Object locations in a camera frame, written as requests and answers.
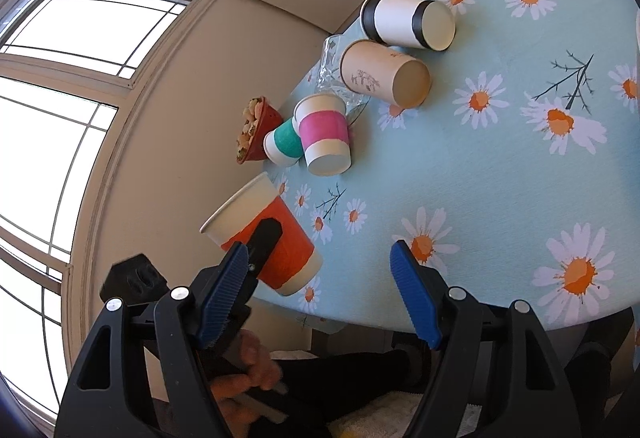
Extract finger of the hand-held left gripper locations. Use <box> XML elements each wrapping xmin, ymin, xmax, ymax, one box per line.
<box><xmin>247</xmin><ymin>217</ymin><xmax>284</xmax><ymax>277</ymax></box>

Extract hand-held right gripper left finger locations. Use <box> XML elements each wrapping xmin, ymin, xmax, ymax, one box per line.
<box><xmin>54</xmin><ymin>242</ymin><xmax>261</xmax><ymax>438</ymax></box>

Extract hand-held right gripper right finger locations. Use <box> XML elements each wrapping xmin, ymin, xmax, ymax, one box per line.
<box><xmin>389</xmin><ymin>240</ymin><xmax>584</xmax><ymax>438</ymax></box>

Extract orange and white paper cup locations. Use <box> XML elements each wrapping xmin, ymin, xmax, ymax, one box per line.
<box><xmin>199</xmin><ymin>172</ymin><xmax>324</xmax><ymax>297</ymax></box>

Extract green and white paper cup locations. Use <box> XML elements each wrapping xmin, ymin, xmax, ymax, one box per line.
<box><xmin>263</xmin><ymin>117</ymin><xmax>304</xmax><ymax>168</ymax></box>

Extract pink and white paper cup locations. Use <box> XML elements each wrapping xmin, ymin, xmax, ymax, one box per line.
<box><xmin>292</xmin><ymin>92</ymin><xmax>353</xmax><ymax>177</ymax></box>

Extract clear glass cup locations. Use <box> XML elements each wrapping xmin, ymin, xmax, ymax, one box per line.
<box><xmin>312</xmin><ymin>34</ymin><xmax>372</xmax><ymax>125</ymax></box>

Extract brown kraft paper cup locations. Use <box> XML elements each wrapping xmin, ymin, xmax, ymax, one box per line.
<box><xmin>339</xmin><ymin>39</ymin><xmax>433</xmax><ymax>109</ymax></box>

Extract white cup with black bands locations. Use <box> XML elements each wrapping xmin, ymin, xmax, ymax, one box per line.
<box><xmin>361</xmin><ymin>0</ymin><xmax>457</xmax><ymax>52</ymax></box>

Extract person's left hand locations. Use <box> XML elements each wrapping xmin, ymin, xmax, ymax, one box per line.
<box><xmin>207</xmin><ymin>330</ymin><xmax>289</xmax><ymax>438</ymax></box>

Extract person's dark pants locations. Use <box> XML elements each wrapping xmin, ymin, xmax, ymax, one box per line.
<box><xmin>270</xmin><ymin>308</ymin><xmax>640</xmax><ymax>438</ymax></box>

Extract mixed snacks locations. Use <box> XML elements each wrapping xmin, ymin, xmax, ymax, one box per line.
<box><xmin>236</xmin><ymin>96</ymin><xmax>265</xmax><ymax>163</ymax></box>

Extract red bowl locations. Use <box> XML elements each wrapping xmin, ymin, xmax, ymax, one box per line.
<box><xmin>236</xmin><ymin>96</ymin><xmax>284</xmax><ymax>167</ymax></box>

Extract blue daisy print tablecloth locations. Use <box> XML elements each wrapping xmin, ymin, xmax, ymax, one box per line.
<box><xmin>252</xmin><ymin>0</ymin><xmax>640</xmax><ymax>335</ymax></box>

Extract white framed window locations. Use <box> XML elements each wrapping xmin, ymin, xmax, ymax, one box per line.
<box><xmin>0</xmin><ymin>0</ymin><xmax>224</xmax><ymax>425</ymax></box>

